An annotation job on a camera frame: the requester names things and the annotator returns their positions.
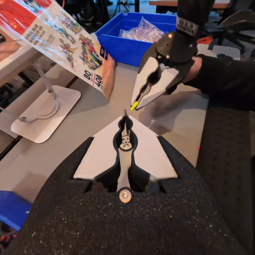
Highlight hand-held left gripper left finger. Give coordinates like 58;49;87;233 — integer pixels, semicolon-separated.
73;116;126;180

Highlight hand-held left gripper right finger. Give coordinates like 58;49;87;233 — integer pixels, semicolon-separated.
128;115;178;181

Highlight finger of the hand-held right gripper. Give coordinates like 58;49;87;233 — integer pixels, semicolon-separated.
136;67;180;110
131;56;160;107

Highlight thin grey plastic rod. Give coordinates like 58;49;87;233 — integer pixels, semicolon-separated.
124;109;129;136

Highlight blue plastic storage bin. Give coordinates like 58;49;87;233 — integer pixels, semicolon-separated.
0;190;32;231
95;12;178;67

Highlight person's right forearm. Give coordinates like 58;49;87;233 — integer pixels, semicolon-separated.
186;54;255;112

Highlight person's right hand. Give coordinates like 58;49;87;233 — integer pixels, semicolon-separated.
183;56;203;84

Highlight black toy vehicle wheel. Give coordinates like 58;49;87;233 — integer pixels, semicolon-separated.
119;135;133;152

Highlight clear plastic bags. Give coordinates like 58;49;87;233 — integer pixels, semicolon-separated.
118;16;165;43

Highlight white book stand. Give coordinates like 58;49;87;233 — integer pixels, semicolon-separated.
11;62;82;144

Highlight black office chair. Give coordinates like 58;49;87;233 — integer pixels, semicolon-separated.
208;9;255;55

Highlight black perforated mat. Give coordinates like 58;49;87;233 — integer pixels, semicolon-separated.
196;108;255;255

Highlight printed construction toy box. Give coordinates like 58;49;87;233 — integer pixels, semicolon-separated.
0;0;116;102

